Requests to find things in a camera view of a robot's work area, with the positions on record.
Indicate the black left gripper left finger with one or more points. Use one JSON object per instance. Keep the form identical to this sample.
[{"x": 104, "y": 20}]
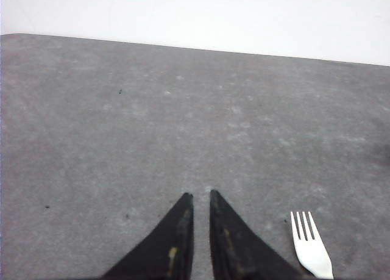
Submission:
[{"x": 167, "y": 252}]

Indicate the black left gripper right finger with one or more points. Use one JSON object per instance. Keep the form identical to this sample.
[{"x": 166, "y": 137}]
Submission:
[{"x": 237, "y": 252}]

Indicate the white plastic fork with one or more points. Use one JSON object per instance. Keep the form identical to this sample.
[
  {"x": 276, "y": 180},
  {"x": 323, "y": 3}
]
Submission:
[{"x": 309, "y": 247}]

